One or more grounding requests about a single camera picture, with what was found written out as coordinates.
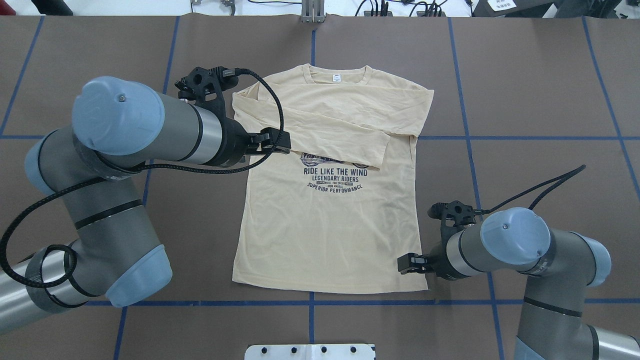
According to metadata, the right robot arm grey silver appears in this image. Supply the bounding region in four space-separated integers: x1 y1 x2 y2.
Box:
397 201 640 360

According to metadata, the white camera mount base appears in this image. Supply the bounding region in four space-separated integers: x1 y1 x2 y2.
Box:
244 342 377 360

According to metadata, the left robot arm grey silver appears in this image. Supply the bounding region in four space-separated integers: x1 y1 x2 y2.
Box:
1 69 291 334

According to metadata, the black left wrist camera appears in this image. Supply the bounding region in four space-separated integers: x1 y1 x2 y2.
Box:
174 66 239 117

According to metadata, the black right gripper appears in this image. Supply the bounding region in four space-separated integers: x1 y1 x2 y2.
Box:
397 242 458 281

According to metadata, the cream long-sleeve graphic shirt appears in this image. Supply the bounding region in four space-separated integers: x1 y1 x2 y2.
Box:
231 64 435 294

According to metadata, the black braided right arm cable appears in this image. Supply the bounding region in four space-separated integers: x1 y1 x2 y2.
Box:
475 164 587 216

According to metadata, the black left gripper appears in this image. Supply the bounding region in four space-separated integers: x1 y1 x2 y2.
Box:
217 117 291 167

